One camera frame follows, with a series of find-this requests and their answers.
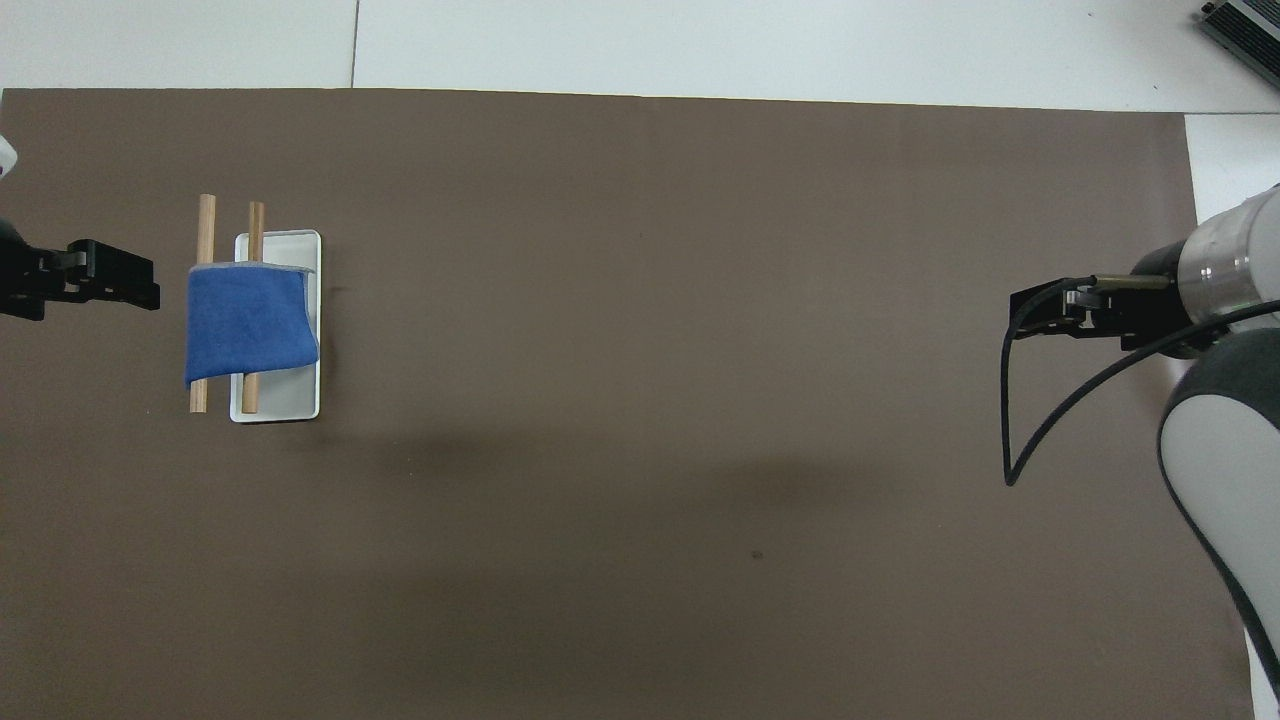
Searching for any black cable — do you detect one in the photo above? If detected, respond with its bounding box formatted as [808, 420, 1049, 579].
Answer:
[1002, 274, 1280, 488]

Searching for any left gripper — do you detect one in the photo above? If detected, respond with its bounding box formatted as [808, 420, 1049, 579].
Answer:
[0, 216, 65, 322]

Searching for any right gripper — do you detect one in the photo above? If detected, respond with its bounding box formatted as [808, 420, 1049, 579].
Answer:
[1086, 244, 1203, 359]

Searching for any grey ribbed metal box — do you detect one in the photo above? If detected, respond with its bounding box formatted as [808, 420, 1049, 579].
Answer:
[1199, 0, 1280, 63]

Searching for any blue towel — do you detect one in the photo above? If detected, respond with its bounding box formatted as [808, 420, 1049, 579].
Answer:
[184, 262, 321, 389]

